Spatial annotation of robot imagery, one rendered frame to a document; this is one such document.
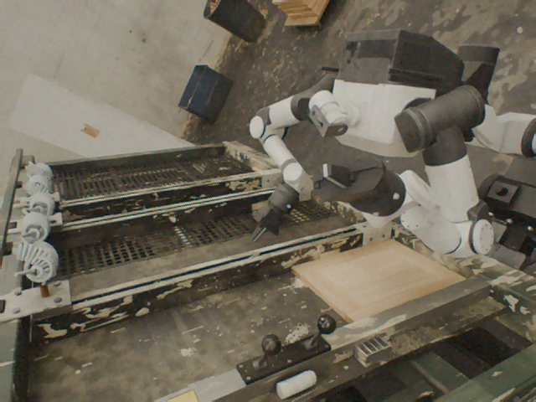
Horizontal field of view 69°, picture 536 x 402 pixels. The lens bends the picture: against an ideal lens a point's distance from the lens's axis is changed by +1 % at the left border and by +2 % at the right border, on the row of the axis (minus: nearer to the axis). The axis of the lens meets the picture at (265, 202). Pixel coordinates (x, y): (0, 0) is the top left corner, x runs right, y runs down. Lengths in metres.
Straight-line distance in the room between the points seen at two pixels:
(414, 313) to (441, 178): 0.33
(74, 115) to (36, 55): 1.52
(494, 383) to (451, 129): 0.50
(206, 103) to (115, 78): 1.43
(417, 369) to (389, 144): 0.53
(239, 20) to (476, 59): 4.17
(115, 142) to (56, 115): 0.62
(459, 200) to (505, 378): 0.36
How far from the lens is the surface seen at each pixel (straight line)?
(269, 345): 0.72
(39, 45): 5.94
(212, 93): 5.23
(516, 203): 2.08
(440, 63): 1.13
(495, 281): 1.23
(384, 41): 1.05
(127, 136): 4.68
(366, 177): 0.63
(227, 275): 1.10
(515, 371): 0.95
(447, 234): 0.92
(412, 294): 1.14
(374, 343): 0.95
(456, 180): 0.96
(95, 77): 5.97
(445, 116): 0.92
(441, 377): 1.01
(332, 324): 0.78
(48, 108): 4.58
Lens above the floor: 2.02
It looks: 34 degrees down
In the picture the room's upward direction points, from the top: 67 degrees counter-clockwise
